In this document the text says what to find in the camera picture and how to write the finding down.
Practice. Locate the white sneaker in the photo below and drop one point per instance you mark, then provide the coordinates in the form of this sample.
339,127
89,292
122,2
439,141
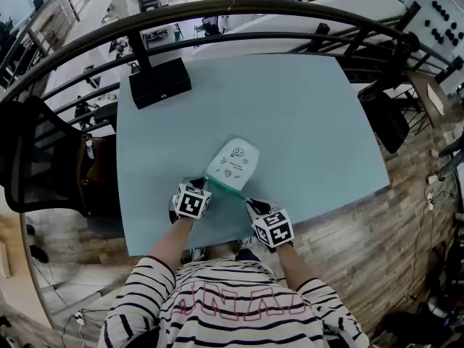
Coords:
197,254
245,242

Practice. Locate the person in striped shirt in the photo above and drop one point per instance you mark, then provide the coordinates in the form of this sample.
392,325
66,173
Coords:
232,303

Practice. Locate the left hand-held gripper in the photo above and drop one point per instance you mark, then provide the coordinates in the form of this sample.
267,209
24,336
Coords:
190,203

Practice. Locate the brown bag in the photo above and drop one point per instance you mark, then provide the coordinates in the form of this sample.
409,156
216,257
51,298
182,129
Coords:
92,169

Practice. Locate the black box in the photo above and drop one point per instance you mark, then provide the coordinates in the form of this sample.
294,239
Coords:
159,83

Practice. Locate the wooden table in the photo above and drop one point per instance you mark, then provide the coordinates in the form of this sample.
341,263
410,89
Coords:
424,96

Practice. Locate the person's left forearm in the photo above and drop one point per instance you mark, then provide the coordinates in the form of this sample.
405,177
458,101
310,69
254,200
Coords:
174,243

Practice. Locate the person's right forearm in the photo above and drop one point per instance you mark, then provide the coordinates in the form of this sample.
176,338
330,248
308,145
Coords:
295,267

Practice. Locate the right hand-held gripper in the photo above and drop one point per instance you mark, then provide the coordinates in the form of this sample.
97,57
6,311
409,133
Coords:
273,228

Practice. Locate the white pouch with green zipper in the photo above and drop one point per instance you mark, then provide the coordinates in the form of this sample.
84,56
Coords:
233,165

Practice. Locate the black mesh office chair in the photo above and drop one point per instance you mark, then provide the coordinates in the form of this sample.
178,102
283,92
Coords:
32,158

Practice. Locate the group of black wall items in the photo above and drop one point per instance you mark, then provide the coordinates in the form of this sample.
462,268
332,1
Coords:
446,24

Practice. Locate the person's right leg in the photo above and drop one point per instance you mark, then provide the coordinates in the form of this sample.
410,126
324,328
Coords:
247,255

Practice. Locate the black curved railing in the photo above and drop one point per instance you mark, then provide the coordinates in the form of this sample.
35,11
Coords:
217,6

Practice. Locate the white power strip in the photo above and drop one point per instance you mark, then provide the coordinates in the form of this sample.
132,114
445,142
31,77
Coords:
79,318
430,199
431,178

